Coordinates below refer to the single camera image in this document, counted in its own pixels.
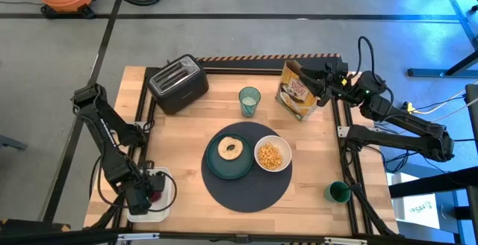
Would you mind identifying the beige bagel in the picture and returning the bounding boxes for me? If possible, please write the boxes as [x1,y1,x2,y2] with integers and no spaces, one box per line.
[217,135,244,161]

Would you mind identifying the yellow cereal pieces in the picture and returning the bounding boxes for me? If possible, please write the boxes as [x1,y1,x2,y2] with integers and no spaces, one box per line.
[258,142,284,171]

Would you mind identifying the silver metal bracket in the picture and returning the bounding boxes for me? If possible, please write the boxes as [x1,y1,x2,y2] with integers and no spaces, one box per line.
[117,232,161,242]
[323,237,369,245]

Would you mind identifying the round dark grey placemat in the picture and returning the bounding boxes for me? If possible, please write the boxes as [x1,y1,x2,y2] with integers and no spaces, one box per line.
[200,121,294,214]

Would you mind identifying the thin black table cable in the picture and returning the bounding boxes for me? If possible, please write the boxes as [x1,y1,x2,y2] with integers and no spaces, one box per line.
[88,155,104,201]

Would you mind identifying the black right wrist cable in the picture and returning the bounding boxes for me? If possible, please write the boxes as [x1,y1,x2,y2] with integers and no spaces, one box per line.
[357,35,395,106]

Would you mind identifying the pale yellow floor cable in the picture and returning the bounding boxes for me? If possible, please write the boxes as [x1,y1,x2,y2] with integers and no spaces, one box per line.
[410,87,478,123]

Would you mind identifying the black cable harness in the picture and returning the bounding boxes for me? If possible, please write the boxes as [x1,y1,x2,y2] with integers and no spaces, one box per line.
[341,143,397,237]
[91,192,130,231]

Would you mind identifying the green mug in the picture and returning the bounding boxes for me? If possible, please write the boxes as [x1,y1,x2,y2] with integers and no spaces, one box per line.
[323,181,352,204]

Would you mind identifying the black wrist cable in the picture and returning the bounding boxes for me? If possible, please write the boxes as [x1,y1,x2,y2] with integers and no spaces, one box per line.
[357,35,395,106]
[147,170,179,213]

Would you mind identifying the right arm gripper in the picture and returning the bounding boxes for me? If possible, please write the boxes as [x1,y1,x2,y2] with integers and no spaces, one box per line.
[298,62,356,107]

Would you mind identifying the white bowl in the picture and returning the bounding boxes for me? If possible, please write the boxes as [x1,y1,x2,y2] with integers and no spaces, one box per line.
[253,135,293,173]

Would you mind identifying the yellow panda cereal box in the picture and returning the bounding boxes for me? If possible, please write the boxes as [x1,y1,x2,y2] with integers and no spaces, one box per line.
[275,60,329,122]

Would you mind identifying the teal glass tumbler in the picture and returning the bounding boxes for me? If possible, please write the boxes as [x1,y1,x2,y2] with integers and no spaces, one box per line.
[238,86,262,119]

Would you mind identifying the white printed box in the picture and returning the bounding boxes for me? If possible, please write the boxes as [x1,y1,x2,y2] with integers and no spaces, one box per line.
[388,172,441,229]

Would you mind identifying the grey furniture foot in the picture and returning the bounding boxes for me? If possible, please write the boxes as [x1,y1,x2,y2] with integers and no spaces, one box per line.
[0,134,29,152]

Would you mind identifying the white rectangular tray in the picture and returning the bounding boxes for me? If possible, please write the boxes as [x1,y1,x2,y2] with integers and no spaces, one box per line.
[126,167,173,223]

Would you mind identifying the black two-slot toaster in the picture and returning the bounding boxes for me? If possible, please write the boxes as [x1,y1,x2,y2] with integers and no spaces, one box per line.
[146,53,210,115]

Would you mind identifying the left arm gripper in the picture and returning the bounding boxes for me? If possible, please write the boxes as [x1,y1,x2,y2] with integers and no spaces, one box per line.
[123,173,167,216]

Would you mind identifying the black aluminium table frame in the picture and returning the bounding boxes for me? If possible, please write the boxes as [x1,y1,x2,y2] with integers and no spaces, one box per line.
[89,60,400,245]

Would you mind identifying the black metal beam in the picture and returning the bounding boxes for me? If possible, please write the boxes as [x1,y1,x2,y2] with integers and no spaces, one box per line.
[439,0,478,50]

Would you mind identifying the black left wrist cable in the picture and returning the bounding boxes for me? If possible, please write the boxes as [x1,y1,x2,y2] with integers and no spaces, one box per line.
[147,170,179,213]

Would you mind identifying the black floor cable loops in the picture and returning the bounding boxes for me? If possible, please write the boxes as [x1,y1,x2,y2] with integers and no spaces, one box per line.
[382,138,478,174]

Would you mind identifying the black desk bar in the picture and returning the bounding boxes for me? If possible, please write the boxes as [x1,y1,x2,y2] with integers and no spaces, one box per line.
[388,166,478,199]

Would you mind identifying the black metal stand foot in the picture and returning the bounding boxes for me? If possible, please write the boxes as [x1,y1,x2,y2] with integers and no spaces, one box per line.
[406,50,478,78]

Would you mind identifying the dark green plate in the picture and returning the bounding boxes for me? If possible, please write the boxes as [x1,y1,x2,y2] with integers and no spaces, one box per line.
[205,131,255,181]

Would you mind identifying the black case orange corners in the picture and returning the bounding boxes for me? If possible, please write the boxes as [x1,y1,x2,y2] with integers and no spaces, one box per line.
[0,218,72,245]

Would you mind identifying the black upright panel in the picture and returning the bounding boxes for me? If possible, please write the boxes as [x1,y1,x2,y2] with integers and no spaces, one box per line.
[465,84,478,186]

